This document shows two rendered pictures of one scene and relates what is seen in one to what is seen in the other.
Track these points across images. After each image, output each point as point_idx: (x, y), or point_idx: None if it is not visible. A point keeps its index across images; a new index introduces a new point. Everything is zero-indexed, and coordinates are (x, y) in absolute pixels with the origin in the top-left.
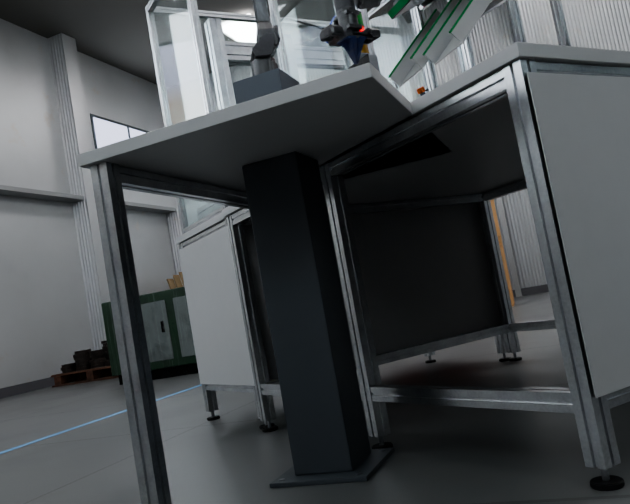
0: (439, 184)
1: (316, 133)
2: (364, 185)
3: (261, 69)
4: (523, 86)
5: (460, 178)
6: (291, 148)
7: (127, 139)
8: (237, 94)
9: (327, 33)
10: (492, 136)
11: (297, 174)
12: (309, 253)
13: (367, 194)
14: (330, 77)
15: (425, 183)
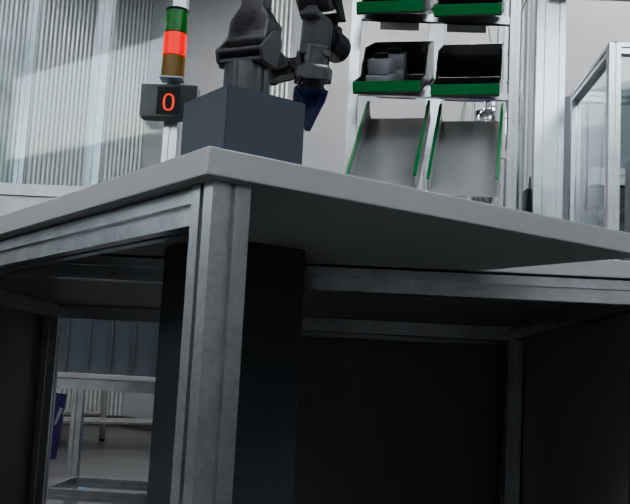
0: (103, 292)
1: (401, 252)
2: None
3: (256, 83)
4: None
5: (141, 295)
6: (321, 248)
7: (324, 171)
8: (232, 108)
9: (319, 75)
10: None
11: (301, 289)
12: (290, 428)
13: (29, 278)
14: (609, 232)
15: (108, 289)
